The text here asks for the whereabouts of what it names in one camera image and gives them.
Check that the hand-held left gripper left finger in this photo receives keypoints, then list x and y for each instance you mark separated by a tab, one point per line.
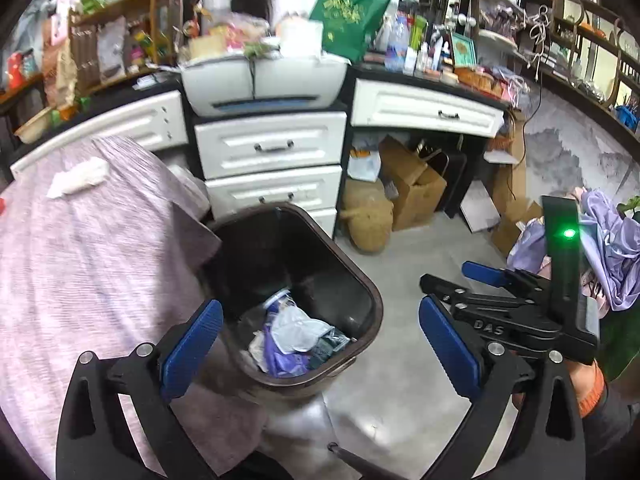
192	350

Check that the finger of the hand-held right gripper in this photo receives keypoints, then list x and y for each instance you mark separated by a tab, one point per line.
482	272
450	294

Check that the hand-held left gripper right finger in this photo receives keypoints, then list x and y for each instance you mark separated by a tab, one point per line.
450	350

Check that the trash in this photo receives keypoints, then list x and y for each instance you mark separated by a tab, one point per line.
285	357

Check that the dark brown trash bin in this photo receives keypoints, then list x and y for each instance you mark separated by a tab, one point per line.
310	260

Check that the person's right forearm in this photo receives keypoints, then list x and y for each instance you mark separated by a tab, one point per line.
610	410

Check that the lilac satin cloth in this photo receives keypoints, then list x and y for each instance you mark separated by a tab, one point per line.
607	245

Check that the open cardboard box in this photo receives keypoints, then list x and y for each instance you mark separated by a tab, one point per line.
517	210

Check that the black bag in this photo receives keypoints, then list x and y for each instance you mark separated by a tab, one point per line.
454	182

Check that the clear plastic cup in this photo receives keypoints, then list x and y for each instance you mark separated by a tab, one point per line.
275	300

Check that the tan burlap sack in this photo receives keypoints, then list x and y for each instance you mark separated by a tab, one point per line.
367	215

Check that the dark snack wrapper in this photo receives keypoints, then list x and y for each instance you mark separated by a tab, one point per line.
327	349

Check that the purple woven tablecloth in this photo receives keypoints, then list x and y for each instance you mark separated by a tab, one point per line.
75	270

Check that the black metal rod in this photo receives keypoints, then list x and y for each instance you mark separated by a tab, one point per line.
360	462

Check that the small white drawer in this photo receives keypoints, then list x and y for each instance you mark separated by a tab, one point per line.
322	222

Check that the white paper bag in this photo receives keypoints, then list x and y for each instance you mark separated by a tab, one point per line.
365	165

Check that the wide white drawer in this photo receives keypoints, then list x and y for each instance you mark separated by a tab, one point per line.
425	107

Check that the crumpled white tissue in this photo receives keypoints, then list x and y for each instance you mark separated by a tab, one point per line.
77	177

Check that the teal framed picture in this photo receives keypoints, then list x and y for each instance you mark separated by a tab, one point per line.
463	50

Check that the long white drawer front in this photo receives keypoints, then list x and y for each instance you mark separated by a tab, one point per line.
110	127

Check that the clear water bottle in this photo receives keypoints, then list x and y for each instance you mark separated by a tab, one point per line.
398	42

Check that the beige bowl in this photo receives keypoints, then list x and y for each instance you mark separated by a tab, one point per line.
32	127

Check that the white printer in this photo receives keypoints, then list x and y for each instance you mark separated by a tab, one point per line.
265	82

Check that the green tote bag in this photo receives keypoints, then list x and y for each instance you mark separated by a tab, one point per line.
352	10

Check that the colourful toy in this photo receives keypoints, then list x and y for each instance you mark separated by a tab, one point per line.
142	46

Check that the grey foil pouch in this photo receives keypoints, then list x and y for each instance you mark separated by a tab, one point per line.
111	50

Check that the wooden shelf rack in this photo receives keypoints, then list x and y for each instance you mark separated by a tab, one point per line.
125	5

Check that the dark wall shelving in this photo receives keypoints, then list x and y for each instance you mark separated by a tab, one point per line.
595	30

